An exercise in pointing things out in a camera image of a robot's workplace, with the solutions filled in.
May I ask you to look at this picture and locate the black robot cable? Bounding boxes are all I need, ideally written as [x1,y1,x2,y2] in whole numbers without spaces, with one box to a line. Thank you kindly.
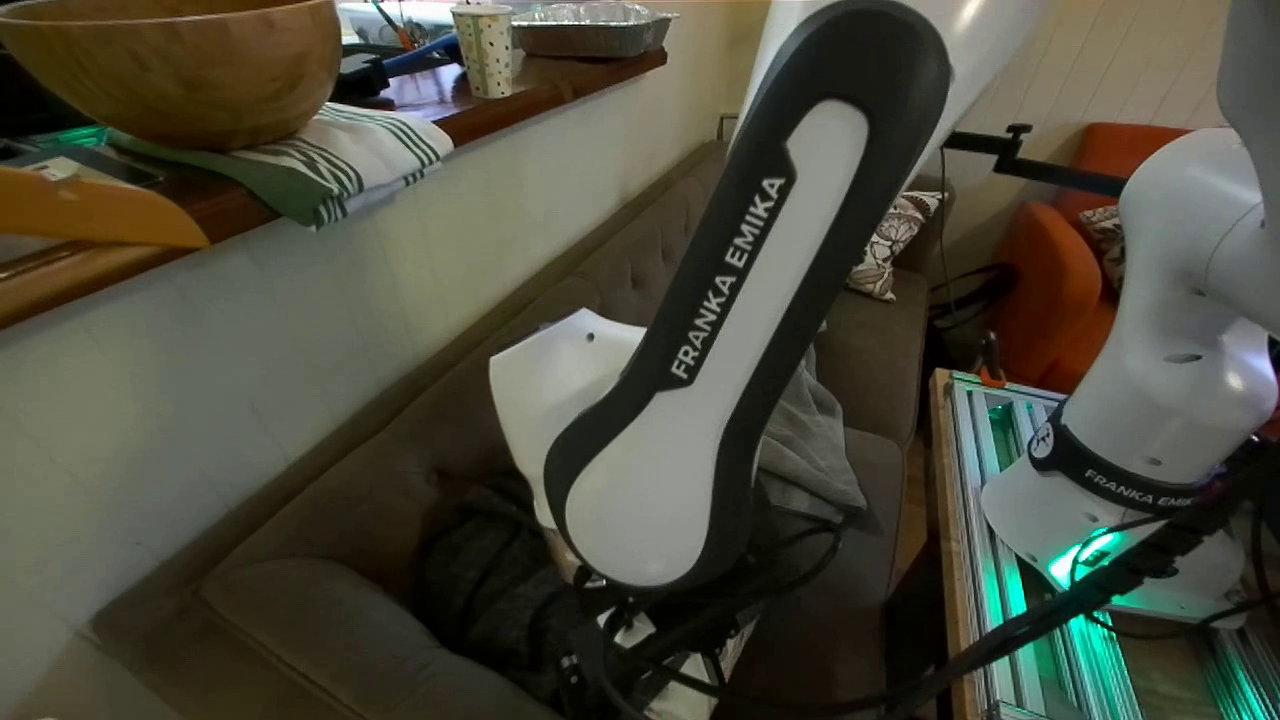
[558,454,1280,720]

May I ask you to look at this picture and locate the aluminium rail robot base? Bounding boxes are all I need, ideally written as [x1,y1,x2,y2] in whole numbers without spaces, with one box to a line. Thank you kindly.
[930,368,1280,720]

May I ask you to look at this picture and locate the light grey blanket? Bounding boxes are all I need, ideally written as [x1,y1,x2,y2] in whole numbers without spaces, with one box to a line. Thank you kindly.
[758,362,864,520]

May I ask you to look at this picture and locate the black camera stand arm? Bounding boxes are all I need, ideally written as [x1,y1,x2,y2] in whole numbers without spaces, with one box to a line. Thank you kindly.
[946,123,1128,196]

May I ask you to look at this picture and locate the patterned paper cup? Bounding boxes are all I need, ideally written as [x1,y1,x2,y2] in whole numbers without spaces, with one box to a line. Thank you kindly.
[454,5,516,100]

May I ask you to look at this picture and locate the orange armchair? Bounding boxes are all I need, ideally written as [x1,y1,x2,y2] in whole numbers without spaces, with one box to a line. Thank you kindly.
[992,121,1194,396]

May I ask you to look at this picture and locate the dark grey blanket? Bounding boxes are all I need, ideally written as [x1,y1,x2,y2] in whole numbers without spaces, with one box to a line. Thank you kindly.
[411,480,599,720]

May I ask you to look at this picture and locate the wooden bowl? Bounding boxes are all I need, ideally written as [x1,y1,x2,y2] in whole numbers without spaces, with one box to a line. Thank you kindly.
[0,0,342,149]

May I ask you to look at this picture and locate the floral patterned cushion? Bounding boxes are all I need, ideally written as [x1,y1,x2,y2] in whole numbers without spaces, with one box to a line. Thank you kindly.
[850,189,946,303]

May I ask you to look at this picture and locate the wooden clothes hanger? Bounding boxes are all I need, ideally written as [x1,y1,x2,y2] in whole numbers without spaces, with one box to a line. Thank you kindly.
[0,161,208,248]

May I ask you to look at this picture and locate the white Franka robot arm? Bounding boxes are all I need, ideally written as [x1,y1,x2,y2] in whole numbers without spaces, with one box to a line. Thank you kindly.
[490,0,1280,621]

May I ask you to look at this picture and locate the wooden shelf ledge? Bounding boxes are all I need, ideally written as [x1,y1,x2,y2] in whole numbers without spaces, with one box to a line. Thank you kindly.
[0,43,674,335]

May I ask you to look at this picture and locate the green striped kitchen towel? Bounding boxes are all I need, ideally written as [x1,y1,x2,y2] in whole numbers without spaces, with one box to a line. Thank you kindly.
[112,106,454,230]

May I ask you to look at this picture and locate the metal baking tray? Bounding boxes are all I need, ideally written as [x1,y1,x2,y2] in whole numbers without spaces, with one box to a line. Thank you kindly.
[511,0,674,61]

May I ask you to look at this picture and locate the patterned cushion on armchair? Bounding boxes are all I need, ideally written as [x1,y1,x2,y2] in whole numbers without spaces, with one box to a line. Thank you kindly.
[1079,203,1124,289]

